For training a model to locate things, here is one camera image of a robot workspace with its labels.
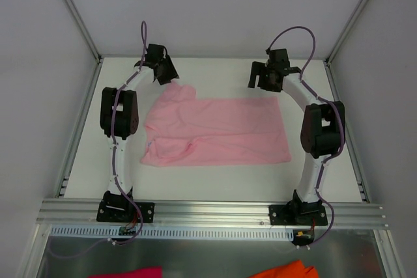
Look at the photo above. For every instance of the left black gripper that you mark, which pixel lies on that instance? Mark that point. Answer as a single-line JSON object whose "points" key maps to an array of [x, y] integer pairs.
{"points": [[166, 70]]}

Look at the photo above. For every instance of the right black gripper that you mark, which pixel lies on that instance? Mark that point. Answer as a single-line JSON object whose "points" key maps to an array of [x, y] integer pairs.
{"points": [[260, 76]]}

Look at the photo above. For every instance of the pink t shirt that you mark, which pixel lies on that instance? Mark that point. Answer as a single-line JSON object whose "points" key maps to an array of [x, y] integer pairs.
{"points": [[183, 130]]}

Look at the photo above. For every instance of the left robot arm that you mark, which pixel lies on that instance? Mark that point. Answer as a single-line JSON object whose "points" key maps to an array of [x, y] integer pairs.
{"points": [[119, 120]]}

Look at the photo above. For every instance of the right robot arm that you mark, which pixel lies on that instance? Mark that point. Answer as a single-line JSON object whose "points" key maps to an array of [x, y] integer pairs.
{"points": [[322, 135]]}

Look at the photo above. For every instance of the orange t shirt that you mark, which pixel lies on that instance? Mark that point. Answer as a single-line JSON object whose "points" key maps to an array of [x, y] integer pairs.
{"points": [[295, 269]]}

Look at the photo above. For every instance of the red t shirt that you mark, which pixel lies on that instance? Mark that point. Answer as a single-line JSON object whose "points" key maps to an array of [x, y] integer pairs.
{"points": [[150, 272]]}

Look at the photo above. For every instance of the right aluminium frame post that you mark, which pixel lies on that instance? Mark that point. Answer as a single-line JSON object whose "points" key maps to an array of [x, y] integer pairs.
{"points": [[353, 18]]}

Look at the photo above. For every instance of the aluminium frame post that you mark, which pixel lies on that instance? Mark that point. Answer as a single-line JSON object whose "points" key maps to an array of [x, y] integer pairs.
{"points": [[353, 18], [85, 34]]}

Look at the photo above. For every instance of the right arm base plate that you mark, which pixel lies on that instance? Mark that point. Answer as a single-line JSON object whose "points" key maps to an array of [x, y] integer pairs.
{"points": [[298, 213]]}

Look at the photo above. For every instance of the left aluminium frame post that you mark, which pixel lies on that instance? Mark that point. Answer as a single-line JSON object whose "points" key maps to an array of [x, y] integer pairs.
{"points": [[85, 34]]}

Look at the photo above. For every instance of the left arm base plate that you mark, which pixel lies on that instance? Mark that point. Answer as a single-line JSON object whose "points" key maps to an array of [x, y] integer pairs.
{"points": [[113, 214]]}

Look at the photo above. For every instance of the slotted cable duct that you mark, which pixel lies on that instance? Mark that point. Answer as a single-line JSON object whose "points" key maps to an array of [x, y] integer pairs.
{"points": [[180, 233]]}

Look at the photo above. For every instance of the aluminium mounting rail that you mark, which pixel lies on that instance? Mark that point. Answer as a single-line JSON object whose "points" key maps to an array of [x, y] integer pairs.
{"points": [[212, 214]]}

